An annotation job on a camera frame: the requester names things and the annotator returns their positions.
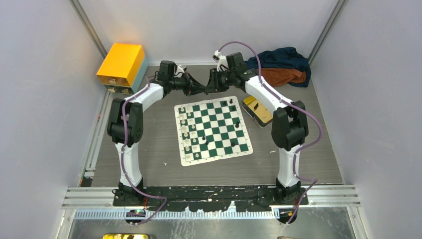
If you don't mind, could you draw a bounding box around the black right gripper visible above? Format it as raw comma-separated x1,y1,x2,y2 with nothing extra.
205,68,235,94

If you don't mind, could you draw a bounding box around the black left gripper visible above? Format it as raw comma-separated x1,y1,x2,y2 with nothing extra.
170,72,206,97

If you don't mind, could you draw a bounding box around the green white chess mat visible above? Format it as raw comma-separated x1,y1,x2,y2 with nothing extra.
174,96,253,167

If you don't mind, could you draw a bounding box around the gold metal tin tray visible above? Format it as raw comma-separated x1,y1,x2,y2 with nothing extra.
242,96,273,128

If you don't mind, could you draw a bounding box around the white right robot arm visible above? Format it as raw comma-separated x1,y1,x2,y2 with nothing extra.
205,50,309,205

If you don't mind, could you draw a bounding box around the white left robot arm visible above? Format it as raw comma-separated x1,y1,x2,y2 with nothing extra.
107,61,205,206

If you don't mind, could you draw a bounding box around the orange brown cloth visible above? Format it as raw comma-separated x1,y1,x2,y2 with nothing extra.
261,68,306,87

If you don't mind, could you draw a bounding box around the yellow teal drawer box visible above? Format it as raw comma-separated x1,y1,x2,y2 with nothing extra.
97,43,149,95

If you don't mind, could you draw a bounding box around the dark blue cloth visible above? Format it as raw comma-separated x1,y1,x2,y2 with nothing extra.
258,47,311,88

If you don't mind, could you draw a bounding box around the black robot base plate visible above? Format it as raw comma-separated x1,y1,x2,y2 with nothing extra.
112,185,309,212

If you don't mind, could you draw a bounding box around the aluminium wall rail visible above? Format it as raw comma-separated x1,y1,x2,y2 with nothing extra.
309,0,349,65
69,0,107,58

